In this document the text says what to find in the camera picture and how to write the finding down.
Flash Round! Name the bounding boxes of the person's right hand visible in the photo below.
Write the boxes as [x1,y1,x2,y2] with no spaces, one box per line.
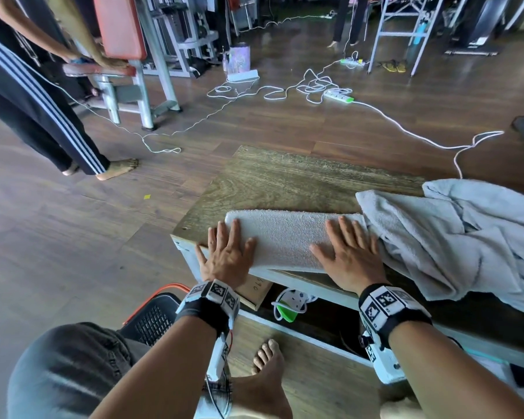
[310,216,387,297]

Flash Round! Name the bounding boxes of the person's left hand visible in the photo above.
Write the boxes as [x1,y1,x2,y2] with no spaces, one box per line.
[195,219,257,288]

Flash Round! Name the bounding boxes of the white towel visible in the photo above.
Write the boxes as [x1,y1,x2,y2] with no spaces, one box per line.
[224,209,370,275]

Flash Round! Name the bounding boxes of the person's left forearm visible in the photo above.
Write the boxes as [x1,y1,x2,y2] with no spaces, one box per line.
[89,315,222,419]

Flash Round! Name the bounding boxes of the person's right forearm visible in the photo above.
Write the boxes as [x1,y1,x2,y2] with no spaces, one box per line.
[389,320,524,419]

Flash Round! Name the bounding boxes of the brown cardboard box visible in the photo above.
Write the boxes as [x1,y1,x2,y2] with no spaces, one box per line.
[235,275,274,311]

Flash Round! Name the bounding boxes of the left wrist marker band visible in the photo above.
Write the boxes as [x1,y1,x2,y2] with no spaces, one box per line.
[175,279,241,337]

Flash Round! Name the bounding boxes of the wrist marker band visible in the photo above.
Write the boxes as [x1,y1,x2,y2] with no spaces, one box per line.
[175,279,241,337]
[358,283,433,349]

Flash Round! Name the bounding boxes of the right wrist marker band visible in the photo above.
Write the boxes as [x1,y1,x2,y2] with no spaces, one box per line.
[358,283,433,349]

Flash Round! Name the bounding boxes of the black mesh stool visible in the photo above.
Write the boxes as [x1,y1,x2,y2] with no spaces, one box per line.
[118,292,183,348]

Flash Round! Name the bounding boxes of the crumpled grey towel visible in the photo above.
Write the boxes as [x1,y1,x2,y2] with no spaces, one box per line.
[355,179,524,315]

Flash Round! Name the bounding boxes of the person's bare foot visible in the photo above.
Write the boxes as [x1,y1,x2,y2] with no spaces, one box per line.
[230,339,294,419]

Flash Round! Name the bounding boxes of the flat white box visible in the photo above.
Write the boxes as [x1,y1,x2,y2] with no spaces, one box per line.
[226,69,260,84]

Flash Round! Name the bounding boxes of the person's grey shorts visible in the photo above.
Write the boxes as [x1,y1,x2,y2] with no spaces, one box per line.
[6,323,154,419]

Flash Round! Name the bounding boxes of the purple patterned tumbler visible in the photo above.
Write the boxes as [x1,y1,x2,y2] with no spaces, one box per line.
[229,42,251,74]

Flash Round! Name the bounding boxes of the grey weight machine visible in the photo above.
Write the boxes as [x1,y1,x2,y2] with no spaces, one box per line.
[142,0,221,79]

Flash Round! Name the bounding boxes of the red padded gym bench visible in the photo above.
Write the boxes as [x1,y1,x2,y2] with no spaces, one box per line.
[63,0,184,131]

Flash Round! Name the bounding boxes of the red chair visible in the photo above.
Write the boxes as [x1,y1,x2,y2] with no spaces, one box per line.
[226,0,259,36]

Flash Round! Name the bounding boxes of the black exercise machine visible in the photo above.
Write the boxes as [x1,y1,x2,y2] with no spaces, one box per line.
[445,0,524,56]

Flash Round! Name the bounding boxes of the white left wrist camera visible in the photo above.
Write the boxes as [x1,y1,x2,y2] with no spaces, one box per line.
[204,331,233,384]

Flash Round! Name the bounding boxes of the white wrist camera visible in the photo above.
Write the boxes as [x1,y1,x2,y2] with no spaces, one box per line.
[204,331,233,384]
[360,331,408,385]

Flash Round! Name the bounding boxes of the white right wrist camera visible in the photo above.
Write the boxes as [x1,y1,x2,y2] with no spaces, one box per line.
[360,331,408,385]

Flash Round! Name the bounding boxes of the thin white floor cable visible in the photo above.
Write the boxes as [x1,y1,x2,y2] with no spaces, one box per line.
[9,52,260,154]

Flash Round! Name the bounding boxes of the long white power cable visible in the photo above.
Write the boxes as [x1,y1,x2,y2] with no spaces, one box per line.
[353,100,505,180]

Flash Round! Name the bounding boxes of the tangled white cable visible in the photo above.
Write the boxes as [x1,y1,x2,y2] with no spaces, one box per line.
[207,51,360,105]

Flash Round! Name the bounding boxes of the teal cable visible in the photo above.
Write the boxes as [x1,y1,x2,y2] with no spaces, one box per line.
[462,347,509,368]

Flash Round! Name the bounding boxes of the white metal rack frame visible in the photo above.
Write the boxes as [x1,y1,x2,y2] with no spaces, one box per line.
[367,0,447,77]

